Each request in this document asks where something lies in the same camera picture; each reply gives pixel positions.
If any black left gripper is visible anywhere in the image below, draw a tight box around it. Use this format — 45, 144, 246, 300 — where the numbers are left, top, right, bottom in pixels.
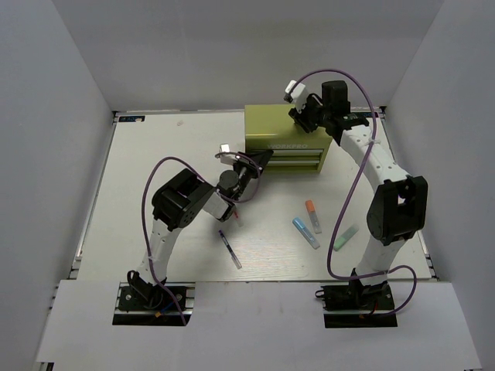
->
231, 150, 272, 203

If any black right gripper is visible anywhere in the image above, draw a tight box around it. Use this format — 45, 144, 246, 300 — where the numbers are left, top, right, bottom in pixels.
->
289, 94, 331, 134

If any green metal tool chest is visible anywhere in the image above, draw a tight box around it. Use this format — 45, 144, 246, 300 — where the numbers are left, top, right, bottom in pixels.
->
244, 104, 332, 173

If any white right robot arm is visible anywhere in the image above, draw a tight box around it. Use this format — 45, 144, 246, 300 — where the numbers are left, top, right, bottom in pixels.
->
285, 80, 428, 308

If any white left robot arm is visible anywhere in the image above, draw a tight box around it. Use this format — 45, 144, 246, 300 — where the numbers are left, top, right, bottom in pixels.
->
127, 149, 274, 308

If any right corner label sticker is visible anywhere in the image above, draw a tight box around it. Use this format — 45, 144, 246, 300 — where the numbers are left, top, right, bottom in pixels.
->
359, 112, 380, 118

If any corner label sticker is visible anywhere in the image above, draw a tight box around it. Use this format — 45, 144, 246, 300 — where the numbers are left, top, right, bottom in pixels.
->
118, 115, 145, 122
359, 112, 380, 118

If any red refill pen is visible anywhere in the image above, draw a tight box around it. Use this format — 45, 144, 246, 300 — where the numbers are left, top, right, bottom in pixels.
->
233, 211, 244, 227

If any blue cap marker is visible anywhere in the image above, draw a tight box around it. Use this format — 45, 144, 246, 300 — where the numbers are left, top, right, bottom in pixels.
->
292, 217, 320, 250

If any orange cap marker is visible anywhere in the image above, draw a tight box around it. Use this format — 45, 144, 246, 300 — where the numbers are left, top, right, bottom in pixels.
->
305, 199, 322, 234

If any blue refill pen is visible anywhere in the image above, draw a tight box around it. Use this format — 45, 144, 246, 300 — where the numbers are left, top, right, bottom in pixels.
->
218, 230, 242, 270

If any green eraser stick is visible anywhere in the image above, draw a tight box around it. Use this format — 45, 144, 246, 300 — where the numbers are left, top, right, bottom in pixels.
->
333, 224, 359, 251

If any left corner label sticker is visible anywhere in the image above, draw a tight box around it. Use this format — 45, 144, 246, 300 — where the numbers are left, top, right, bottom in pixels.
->
118, 115, 145, 122

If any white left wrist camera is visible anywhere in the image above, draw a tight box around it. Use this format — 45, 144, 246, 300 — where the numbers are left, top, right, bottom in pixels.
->
214, 144, 237, 165

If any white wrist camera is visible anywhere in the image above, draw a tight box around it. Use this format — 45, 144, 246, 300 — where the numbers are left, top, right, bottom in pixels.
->
214, 144, 237, 165
284, 80, 309, 108

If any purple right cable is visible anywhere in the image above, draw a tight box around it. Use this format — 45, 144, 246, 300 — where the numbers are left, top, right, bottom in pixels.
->
297, 69, 418, 320

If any purple cable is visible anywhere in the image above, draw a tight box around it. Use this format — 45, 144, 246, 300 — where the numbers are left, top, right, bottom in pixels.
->
139, 152, 264, 325
297, 69, 418, 320

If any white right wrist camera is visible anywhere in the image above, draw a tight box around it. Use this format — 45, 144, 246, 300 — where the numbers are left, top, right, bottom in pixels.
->
284, 80, 309, 108

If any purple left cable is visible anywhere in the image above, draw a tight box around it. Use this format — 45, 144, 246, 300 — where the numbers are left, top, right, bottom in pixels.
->
139, 152, 264, 325

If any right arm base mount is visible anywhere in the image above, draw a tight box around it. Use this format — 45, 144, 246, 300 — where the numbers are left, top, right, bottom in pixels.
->
315, 284, 398, 328

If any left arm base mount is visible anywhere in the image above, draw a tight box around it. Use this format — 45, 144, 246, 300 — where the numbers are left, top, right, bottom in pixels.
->
112, 282, 195, 327

